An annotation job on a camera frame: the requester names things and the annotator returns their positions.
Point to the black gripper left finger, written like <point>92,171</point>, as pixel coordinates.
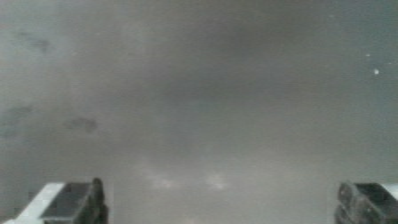
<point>67,204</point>

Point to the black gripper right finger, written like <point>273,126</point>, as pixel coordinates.
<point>367,203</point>

